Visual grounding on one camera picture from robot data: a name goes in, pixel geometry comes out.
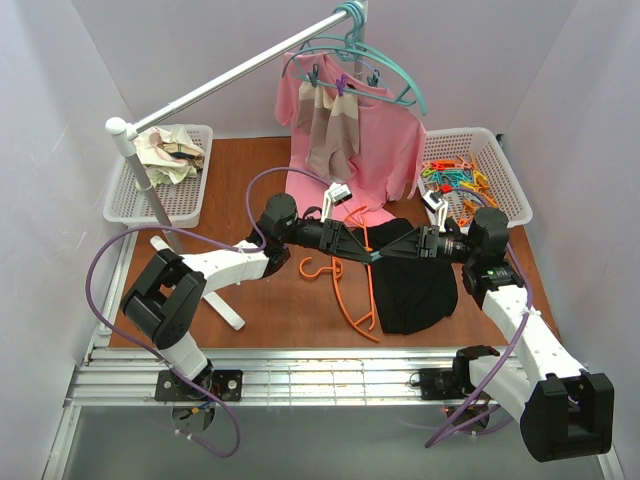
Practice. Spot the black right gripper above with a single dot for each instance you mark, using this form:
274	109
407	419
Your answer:
428	242

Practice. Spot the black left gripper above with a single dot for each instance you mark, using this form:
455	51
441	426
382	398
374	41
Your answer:
331	237

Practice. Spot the orange plastic hanger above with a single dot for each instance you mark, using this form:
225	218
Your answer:
352	289

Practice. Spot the teal clothespin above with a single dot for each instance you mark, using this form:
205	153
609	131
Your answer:
375	257

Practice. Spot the black underwear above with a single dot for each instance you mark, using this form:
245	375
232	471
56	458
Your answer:
413	295

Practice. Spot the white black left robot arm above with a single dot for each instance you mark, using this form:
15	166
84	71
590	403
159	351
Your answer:
163	300

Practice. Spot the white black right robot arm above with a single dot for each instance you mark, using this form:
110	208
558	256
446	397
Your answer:
563	410

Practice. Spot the beige brown underwear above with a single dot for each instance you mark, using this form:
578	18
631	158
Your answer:
332	124

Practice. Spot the teal plastic hanger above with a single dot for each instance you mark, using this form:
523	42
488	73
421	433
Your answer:
355	48

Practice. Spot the pile of colourful clothespins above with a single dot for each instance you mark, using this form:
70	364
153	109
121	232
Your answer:
462	183

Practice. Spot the pink t-shirt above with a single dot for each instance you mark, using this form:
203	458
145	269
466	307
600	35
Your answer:
392	140

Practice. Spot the white clothespin basket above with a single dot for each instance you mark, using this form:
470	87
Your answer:
492	161

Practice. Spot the purple clothespin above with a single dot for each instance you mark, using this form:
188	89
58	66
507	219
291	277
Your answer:
341	84

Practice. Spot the pile of light clothes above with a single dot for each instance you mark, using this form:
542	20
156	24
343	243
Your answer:
169	156

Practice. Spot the white clothes basket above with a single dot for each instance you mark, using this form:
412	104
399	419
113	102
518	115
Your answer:
126	204

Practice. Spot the white metal clothes rack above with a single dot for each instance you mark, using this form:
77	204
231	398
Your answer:
124	133

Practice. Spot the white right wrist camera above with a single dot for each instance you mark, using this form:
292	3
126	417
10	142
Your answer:
437	210

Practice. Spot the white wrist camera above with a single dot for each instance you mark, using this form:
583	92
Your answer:
437	210
334	195

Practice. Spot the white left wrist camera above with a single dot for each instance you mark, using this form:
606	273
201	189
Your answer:
334	195

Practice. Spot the aluminium rail frame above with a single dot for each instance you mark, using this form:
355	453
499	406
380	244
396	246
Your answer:
344	413

